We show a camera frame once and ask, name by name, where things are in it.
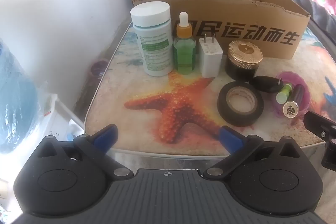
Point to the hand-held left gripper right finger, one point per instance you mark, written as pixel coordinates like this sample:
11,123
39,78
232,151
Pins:
231,138

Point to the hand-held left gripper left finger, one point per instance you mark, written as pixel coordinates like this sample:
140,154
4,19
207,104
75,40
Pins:
105,134

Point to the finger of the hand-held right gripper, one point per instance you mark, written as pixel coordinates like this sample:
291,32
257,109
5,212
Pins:
319,123

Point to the black tape roll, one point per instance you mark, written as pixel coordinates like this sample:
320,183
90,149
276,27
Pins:
223,106

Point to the white charger plug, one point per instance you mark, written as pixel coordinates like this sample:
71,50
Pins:
210,58

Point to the brown cardboard box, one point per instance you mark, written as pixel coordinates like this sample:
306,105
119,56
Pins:
249,18

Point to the black tube gold cap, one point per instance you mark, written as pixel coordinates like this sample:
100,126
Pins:
296,95

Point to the green lip balm tube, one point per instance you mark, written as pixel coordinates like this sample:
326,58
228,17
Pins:
283,95

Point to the white box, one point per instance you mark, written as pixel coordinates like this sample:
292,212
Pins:
57,119

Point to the pink plastic lid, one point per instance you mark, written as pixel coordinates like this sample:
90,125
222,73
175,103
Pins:
291,78

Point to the black oval object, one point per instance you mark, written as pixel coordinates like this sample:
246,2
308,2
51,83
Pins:
265,83

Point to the black jar gold lid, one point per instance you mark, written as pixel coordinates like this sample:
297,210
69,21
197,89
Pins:
244,53

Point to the green dropper bottle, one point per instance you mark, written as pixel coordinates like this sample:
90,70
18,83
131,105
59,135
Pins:
183,56

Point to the blue plastic bag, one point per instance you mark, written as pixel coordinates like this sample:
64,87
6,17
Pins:
15,98

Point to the white bottle green label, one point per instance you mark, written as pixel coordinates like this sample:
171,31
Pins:
155,37

